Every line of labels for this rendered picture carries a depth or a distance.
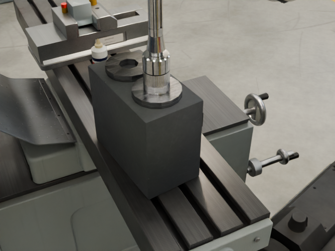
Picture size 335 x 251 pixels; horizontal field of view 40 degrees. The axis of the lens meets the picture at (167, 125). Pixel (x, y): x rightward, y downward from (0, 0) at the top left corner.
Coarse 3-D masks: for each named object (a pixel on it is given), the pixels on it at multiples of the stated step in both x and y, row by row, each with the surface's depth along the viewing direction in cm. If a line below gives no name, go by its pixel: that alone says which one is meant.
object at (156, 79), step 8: (144, 64) 76; (168, 64) 77; (144, 72) 78; (152, 72) 76; (160, 72) 76; (168, 72) 78; (144, 80) 79; (152, 80) 77; (160, 80) 77; (168, 80) 79; (144, 88) 80; (152, 88) 78; (160, 88) 78; (168, 88) 80
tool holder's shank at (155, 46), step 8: (152, 0) 70; (160, 0) 70; (152, 8) 70; (160, 8) 71; (152, 16) 71; (160, 16) 72; (152, 24) 72; (160, 24) 73; (152, 32) 73; (160, 32) 73; (152, 40) 74; (160, 40) 74; (152, 48) 74; (160, 48) 75
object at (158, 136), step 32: (96, 64) 90; (128, 64) 90; (96, 96) 91; (128, 96) 81; (160, 96) 79; (192, 96) 81; (96, 128) 98; (128, 128) 83; (160, 128) 78; (192, 128) 83; (128, 160) 88; (160, 160) 82; (192, 160) 88; (160, 192) 87
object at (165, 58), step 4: (144, 52) 77; (148, 52) 77; (164, 52) 77; (168, 52) 77; (144, 56) 76; (148, 56) 76; (152, 56) 76; (160, 56) 76; (164, 56) 76; (168, 56) 76; (144, 60) 76; (148, 60) 75; (152, 60) 75; (156, 60) 75; (160, 60) 75; (164, 60) 75; (168, 60) 76; (148, 64) 76; (152, 64) 75; (156, 64) 75; (160, 64) 75; (164, 64) 76
